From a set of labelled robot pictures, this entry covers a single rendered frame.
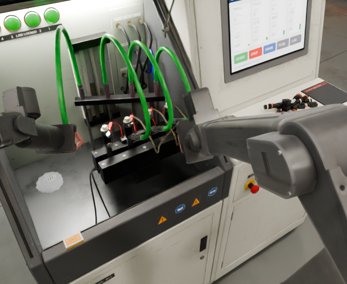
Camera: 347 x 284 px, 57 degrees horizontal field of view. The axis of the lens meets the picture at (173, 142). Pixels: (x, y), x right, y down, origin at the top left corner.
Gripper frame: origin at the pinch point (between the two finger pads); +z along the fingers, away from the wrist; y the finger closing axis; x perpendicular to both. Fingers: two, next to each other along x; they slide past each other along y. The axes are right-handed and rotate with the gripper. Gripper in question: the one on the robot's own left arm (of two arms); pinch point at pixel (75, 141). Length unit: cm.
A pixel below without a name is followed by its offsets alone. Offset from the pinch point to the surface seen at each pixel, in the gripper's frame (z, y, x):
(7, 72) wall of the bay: 11.5, 31.4, -25.5
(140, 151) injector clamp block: 32.0, -6.4, 1.4
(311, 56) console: 76, -72, -40
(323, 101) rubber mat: 71, -75, -18
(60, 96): -8.7, -1.5, -10.1
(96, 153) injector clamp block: 27.3, 8.2, 1.5
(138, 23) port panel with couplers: 35, -6, -47
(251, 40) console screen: 46, -47, -39
